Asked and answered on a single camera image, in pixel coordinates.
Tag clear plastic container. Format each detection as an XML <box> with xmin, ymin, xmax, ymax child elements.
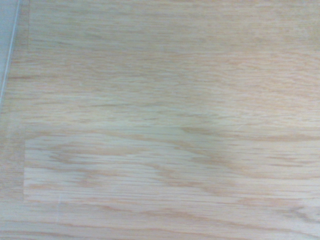
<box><xmin>0</xmin><ymin>0</ymin><xmax>30</xmax><ymax>108</ymax></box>

